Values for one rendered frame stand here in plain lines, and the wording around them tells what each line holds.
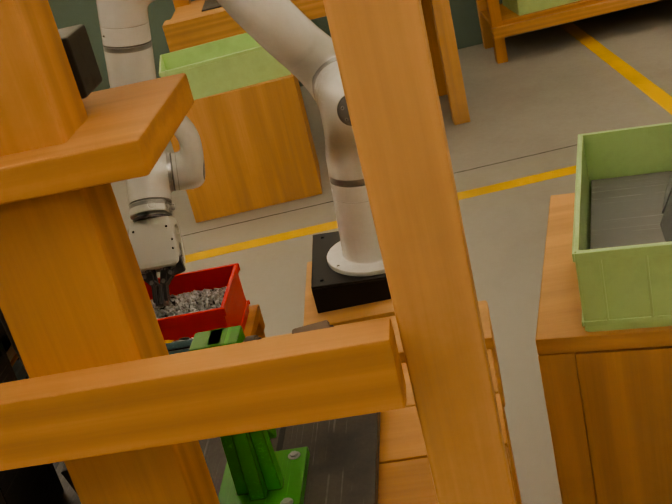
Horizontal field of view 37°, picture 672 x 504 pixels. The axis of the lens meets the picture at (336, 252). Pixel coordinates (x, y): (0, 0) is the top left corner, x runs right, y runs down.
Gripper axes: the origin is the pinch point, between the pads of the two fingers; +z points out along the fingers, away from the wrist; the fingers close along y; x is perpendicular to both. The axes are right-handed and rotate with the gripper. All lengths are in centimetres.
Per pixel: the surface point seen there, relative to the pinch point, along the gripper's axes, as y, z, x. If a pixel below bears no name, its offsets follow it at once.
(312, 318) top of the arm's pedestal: -25.6, 7.1, -17.4
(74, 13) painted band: 180, -273, -419
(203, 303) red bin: -1.6, -0.6, -22.2
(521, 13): -110, -214, -432
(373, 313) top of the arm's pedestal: -38.4, 8.4, -15.5
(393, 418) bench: -43, 30, 21
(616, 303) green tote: -84, 15, -6
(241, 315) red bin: -8.3, 2.6, -27.2
